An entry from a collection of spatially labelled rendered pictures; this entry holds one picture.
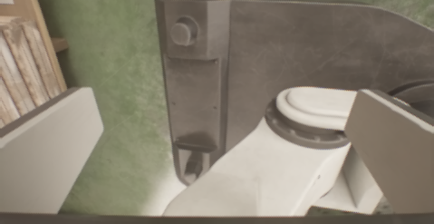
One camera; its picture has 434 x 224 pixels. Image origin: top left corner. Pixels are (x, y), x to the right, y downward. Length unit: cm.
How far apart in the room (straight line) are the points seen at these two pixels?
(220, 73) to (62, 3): 57
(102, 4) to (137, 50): 16
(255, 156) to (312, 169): 7
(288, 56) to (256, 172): 26
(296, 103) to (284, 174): 11
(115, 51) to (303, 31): 57
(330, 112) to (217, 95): 24
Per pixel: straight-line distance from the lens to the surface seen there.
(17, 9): 85
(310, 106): 35
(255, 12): 45
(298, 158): 33
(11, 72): 77
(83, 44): 86
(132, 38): 74
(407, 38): 52
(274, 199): 27
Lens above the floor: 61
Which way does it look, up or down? 58 degrees down
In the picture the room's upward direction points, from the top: 158 degrees counter-clockwise
